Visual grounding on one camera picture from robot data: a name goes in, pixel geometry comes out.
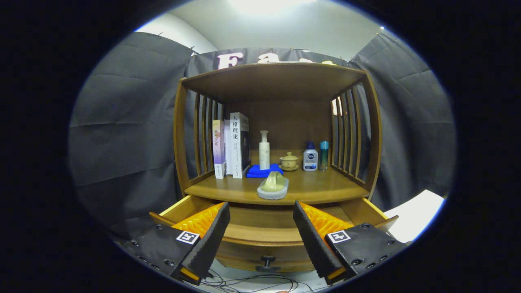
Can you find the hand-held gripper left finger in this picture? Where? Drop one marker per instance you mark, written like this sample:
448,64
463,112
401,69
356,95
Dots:
211,240

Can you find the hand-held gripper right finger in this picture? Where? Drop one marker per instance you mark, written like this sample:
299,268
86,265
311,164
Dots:
311,240

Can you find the wooden drawer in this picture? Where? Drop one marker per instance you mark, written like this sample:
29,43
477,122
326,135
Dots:
260,234

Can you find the black drawer knob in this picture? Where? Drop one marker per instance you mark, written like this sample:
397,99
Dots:
267,262

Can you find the wooden countertop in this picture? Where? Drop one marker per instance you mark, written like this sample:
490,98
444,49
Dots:
317,187

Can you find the wooden cabinet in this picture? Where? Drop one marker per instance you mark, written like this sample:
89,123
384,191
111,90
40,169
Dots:
272,81

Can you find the folded blue cloth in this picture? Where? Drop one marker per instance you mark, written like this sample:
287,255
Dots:
254,171

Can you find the yellow lidded teacup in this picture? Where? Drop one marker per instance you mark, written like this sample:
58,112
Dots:
288,162

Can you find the white bottle with blue pump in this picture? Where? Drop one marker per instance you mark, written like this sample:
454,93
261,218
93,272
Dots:
310,158

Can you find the thin white book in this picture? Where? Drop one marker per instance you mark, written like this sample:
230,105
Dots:
228,158

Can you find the teal bottle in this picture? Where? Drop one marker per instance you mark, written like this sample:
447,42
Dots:
324,156

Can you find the thick white and black book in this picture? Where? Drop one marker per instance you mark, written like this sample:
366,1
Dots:
235,154

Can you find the purple book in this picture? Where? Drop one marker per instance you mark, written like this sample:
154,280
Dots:
218,150

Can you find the tall white pump bottle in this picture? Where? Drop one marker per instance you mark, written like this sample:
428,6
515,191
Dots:
264,156

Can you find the white plastic box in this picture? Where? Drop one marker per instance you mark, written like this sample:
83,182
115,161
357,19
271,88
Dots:
415,215

